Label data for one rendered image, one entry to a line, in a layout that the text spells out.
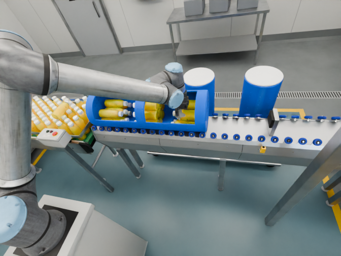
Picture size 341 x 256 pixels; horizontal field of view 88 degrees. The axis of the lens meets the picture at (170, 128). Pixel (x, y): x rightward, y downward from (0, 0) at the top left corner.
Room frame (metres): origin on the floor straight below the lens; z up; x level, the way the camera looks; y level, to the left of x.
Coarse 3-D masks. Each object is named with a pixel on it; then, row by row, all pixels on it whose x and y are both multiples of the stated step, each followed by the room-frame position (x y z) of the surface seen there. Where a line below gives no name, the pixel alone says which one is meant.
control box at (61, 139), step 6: (42, 132) 1.07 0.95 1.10; (48, 132) 1.05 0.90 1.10; (60, 132) 1.01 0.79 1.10; (66, 132) 1.03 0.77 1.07; (36, 138) 1.02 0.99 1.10; (42, 138) 1.00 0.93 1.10; (48, 138) 0.98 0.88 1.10; (54, 138) 0.96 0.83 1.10; (60, 138) 0.97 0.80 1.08; (66, 138) 1.00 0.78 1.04; (48, 144) 1.00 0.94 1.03; (54, 144) 0.97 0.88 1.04; (60, 144) 0.94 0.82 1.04; (66, 144) 0.97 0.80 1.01
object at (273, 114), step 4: (272, 112) 0.68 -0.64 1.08; (276, 112) 0.67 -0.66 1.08; (268, 116) 0.69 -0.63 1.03; (272, 116) 0.65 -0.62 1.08; (276, 116) 0.64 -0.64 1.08; (268, 120) 0.67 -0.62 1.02; (272, 120) 0.62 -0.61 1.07; (276, 120) 0.61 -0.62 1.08; (268, 124) 0.65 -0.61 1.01; (272, 124) 0.62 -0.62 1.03; (276, 124) 0.61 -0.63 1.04; (268, 128) 0.66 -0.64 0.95; (272, 128) 0.61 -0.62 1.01; (276, 128) 0.61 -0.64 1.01; (268, 132) 0.64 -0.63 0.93; (272, 132) 0.61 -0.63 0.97
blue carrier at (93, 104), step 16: (96, 96) 1.22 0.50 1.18; (192, 96) 1.00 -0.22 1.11; (208, 96) 0.89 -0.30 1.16; (96, 112) 1.14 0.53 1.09; (144, 112) 0.90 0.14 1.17; (208, 112) 0.87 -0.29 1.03; (144, 128) 0.89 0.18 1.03; (160, 128) 0.83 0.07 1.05; (176, 128) 0.78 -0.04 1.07; (192, 128) 0.73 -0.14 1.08
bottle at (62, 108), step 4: (60, 104) 1.30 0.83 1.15; (64, 104) 1.30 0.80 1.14; (68, 104) 1.33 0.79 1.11; (56, 108) 1.26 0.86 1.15; (60, 108) 1.25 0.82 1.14; (64, 108) 1.27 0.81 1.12; (56, 112) 1.21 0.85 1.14; (60, 112) 1.22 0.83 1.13; (64, 112) 1.25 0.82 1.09; (52, 116) 1.20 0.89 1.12; (56, 116) 1.19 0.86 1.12; (60, 116) 1.20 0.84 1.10
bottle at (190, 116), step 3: (186, 111) 0.85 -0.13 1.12; (189, 111) 0.84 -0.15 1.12; (192, 111) 0.84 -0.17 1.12; (186, 114) 0.82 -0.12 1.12; (189, 114) 0.81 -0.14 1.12; (192, 114) 0.80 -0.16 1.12; (180, 117) 0.83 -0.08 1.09; (183, 117) 0.81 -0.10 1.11; (186, 117) 0.80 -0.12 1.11; (189, 117) 0.80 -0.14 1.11; (192, 117) 0.79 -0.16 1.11; (186, 120) 0.80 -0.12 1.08; (189, 120) 0.79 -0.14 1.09; (192, 120) 0.78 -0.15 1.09
